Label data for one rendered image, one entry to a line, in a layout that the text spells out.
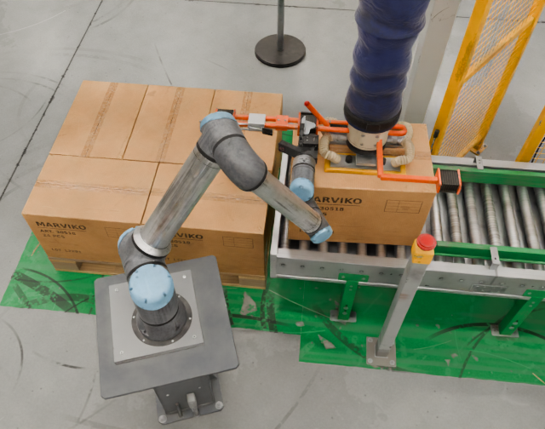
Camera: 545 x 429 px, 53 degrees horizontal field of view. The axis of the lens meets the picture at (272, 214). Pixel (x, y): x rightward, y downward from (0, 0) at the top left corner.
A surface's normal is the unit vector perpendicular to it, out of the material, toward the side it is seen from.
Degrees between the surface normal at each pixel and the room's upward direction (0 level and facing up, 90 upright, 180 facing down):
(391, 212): 90
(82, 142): 0
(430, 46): 90
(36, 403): 0
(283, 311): 0
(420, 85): 90
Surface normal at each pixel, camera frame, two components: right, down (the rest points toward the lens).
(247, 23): 0.00, -0.59
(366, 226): -0.06, 0.80
